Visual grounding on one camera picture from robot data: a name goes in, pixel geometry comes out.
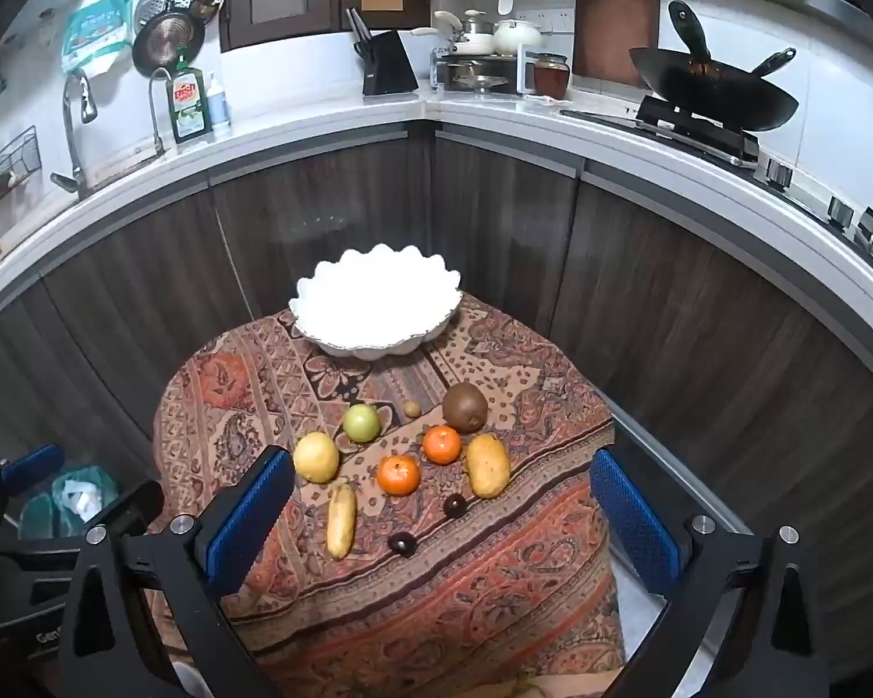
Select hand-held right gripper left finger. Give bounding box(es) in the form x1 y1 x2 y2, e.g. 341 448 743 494
56 445 297 698

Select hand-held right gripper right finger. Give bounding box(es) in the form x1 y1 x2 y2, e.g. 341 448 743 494
589 448 834 698

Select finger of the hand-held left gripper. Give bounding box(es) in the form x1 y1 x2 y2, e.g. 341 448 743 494
0 443 67 497
100 480 165 539

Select yellow lemon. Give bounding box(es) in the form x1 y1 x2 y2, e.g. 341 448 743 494
293 431 340 483

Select small yellow banana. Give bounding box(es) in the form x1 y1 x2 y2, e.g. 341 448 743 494
326 481 356 560

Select orange tangerine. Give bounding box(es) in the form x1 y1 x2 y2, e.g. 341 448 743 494
423 425 464 465
376 454 421 497

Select yellow mango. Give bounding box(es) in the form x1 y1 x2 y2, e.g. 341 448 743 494
466 433 512 500

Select white scalloped bowl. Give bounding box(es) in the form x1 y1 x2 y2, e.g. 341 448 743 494
289 243 464 359

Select green plastic bin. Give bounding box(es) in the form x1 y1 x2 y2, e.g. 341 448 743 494
16 465 122 540

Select white plastic bag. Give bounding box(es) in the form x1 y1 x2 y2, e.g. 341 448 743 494
51 469 119 522

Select green apple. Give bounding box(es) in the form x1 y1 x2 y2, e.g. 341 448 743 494
342 403 381 444

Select patterned paisley tablecloth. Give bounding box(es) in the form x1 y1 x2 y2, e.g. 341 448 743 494
151 295 627 698

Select brown kiwi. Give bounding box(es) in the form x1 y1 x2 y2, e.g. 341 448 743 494
442 382 490 433

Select steel kitchen faucet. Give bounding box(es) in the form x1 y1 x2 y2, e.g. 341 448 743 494
51 73 99 199

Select thin gooseneck water tap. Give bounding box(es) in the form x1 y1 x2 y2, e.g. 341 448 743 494
147 67 176 157

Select black gas stove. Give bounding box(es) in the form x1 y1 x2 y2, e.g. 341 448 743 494
559 94 873 270

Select green dish soap bottle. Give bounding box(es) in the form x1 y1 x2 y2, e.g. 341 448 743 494
166 47 214 144

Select white pump bottle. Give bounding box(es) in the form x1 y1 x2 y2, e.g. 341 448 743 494
205 73 232 138

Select black wok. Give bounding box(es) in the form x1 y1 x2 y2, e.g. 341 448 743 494
629 47 801 133

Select hanging frying pan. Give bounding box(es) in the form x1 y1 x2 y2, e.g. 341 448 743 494
132 10 205 79

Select glass jar with dark contents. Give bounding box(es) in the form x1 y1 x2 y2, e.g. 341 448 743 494
533 53 572 99

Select teal and white plastic package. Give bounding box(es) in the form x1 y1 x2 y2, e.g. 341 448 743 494
60 0 133 77

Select metal counter rack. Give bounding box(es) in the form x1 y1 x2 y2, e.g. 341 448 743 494
431 44 535 95

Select black knife block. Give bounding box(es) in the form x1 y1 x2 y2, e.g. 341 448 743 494
361 30 419 97

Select brown cutting board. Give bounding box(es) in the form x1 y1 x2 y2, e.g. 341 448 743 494
572 0 662 92

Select white lidded pot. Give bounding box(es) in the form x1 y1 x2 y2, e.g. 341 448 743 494
495 18 546 55

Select wire wall basket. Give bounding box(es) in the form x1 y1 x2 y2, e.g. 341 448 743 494
0 126 41 213

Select white wall outlet strip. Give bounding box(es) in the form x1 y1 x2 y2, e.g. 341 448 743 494
516 9 574 34

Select white long-handled pot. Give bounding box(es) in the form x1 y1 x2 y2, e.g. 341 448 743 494
411 10 497 55

